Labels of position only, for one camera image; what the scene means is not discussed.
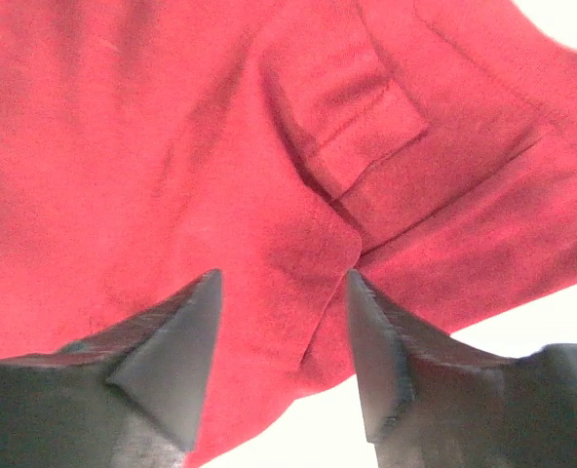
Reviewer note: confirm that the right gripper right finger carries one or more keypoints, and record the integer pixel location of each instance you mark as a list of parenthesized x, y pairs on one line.
[(429, 400)]

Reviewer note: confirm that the dark red t shirt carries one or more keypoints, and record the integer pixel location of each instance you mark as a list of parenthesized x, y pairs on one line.
[(432, 145)]

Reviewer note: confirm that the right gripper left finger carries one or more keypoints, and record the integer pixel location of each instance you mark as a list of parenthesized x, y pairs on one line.
[(129, 396)]

